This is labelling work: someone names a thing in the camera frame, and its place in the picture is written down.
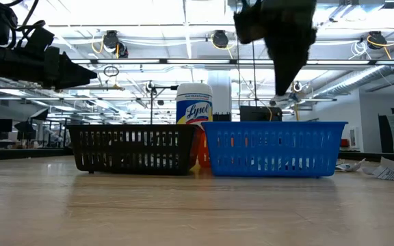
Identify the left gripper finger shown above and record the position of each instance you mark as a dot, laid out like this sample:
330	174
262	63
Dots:
74	68
74	83

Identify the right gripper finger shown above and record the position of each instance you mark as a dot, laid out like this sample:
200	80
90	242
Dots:
277	61
298	54

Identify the small white packet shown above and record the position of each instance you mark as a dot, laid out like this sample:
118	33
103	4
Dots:
306	164
269	164

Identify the white pad packet dark print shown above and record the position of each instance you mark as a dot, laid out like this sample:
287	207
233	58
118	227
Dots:
388	172
349	166

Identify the black equipment box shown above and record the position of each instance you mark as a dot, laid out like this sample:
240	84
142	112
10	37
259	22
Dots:
258	114

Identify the white building pillar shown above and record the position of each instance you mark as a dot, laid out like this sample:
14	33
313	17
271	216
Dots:
221	92

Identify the blue plastic basket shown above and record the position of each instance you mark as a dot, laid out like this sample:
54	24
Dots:
275	127

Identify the black plastic basket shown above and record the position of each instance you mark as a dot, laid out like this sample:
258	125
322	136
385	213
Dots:
132	127

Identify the Lysol wipes canister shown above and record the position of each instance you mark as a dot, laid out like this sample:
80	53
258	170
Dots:
193	102

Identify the white framed panel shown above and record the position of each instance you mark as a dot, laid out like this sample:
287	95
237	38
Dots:
353	136

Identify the red box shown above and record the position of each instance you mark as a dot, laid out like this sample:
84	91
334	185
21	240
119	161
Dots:
344	143

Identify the orange plastic basket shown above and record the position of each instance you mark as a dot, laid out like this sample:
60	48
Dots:
204	153

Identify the black upright panel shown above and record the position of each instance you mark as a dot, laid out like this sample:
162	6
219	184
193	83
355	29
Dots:
385	135

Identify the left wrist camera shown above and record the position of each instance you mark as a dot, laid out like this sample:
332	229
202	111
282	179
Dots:
38	42

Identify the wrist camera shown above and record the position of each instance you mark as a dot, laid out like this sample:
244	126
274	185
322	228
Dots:
248	29
38	42

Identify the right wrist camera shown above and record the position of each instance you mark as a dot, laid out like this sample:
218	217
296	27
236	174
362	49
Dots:
248	29

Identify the black aluminium table frame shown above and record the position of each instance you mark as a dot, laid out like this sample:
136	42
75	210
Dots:
29	153

